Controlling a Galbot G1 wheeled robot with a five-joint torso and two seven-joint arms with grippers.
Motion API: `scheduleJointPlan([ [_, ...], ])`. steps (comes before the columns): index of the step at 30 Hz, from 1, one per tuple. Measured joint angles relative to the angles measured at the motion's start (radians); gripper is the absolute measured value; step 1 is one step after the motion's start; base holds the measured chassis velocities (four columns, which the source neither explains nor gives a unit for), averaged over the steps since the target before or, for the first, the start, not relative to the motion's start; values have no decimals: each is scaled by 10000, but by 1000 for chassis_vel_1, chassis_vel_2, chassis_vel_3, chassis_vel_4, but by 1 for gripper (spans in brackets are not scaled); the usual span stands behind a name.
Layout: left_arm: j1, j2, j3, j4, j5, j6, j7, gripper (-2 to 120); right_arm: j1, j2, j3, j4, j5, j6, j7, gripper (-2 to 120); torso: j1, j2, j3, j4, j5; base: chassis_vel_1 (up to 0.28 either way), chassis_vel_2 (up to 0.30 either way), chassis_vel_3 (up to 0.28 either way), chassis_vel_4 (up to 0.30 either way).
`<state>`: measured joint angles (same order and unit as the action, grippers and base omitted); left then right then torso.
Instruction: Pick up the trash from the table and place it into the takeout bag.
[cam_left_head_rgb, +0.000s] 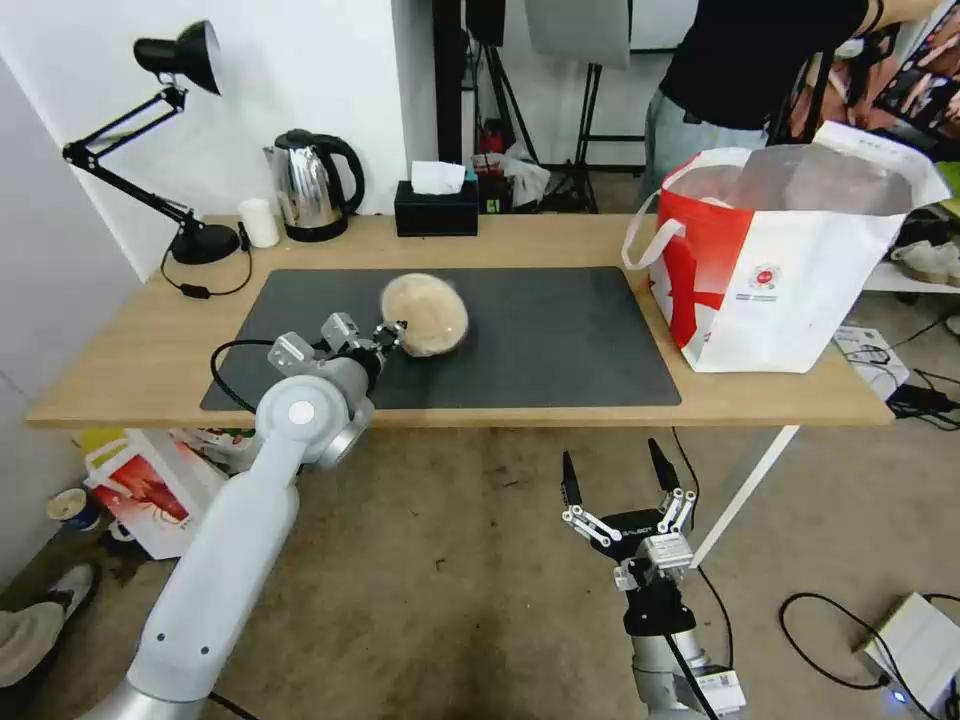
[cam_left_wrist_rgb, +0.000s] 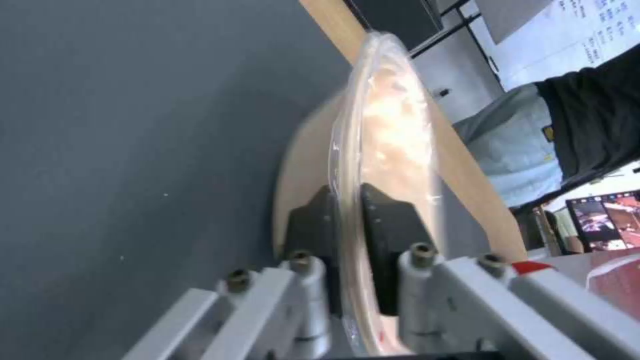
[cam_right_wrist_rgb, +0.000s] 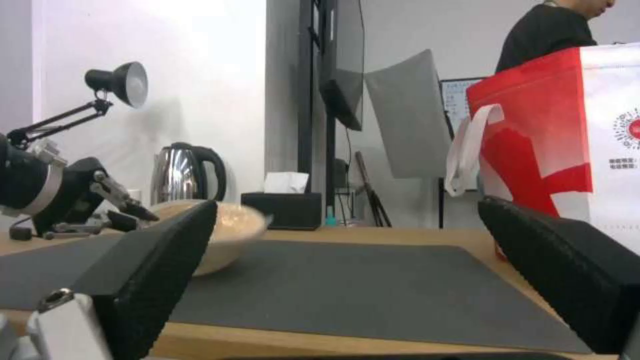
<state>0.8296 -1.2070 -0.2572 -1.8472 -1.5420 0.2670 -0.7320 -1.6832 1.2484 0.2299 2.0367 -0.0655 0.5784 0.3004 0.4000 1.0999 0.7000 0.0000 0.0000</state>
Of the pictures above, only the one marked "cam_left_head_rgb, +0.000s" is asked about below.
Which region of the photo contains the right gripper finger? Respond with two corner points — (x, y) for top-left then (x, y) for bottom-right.
(647, 438), (699, 536)
(558, 449), (624, 553)

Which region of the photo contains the brown paper ball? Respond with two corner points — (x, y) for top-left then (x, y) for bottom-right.
(378, 273), (472, 360)

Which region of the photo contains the yellow green bag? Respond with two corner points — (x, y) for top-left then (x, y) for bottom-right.
(80, 427), (260, 475)

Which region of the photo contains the white plastic bag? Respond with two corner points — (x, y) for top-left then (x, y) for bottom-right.
(498, 146), (553, 211)

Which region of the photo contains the red white takeout bag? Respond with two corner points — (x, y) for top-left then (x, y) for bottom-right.
(622, 121), (952, 375)

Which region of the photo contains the red white paper bag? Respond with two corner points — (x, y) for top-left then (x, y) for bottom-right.
(82, 428), (230, 562)

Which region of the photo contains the white table leg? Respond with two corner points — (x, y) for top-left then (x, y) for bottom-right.
(692, 425), (801, 568)

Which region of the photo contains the black tissue box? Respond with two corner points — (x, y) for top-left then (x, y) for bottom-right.
(394, 179), (480, 238)

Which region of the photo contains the dark grey desk mat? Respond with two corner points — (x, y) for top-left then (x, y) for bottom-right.
(199, 266), (682, 412)

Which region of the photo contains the white tissue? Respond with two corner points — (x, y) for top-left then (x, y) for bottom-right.
(410, 160), (467, 197)

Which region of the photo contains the steel electric kettle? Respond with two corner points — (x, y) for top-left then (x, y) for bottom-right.
(263, 128), (367, 243)

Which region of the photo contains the white cylinder cup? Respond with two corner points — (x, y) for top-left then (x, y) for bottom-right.
(238, 197), (281, 249)

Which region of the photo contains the black desk lamp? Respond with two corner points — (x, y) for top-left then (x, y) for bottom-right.
(62, 20), (241, 266)

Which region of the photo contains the white printed box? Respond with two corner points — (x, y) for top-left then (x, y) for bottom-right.
(830, 324), (910, 400)

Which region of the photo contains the black tripod stand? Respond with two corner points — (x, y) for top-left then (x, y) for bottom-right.
(468, 0), (543, 170)

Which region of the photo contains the white device box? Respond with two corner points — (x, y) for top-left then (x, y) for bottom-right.
(854, 592), (960, 720)

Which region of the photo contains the black power adapter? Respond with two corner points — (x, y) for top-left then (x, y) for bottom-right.
(884, 382), (960, 435)

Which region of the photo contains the black light stand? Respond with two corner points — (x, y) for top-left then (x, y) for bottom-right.
(573, 63), (648, 215)

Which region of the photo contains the instant noodle cup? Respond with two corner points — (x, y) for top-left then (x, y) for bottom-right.
(46, 487), (103, 535)

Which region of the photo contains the white softbox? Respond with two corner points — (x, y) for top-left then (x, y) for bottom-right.
(523, 0), (636, 73)

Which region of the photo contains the white shoe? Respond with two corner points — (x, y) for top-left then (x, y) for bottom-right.
(0, 562), (103, 676)

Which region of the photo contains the person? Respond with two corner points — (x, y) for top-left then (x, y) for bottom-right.
(637, 0), (950, 204)

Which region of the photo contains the colourful printed panel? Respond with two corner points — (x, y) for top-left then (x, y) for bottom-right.
(821, 0), (960, 165)

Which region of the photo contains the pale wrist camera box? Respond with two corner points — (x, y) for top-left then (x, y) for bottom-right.
(637, 532), (696, 580)
(320, 311), (360, 354)

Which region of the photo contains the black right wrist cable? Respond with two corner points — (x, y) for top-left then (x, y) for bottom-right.
(669, 425), (736, 720)

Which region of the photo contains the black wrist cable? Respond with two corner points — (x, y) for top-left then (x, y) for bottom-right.
(669, 425), (736, 720)
(209, 340), (280, 414)

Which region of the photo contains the black floor cable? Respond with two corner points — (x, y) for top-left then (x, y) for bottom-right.
(779, 592), (905, 693)

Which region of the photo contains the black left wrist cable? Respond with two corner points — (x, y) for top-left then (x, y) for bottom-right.
(209, 340), (280, 414)

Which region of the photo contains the black lamp cable with switch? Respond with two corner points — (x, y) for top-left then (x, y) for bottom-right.
(160, 221), (253, 301)

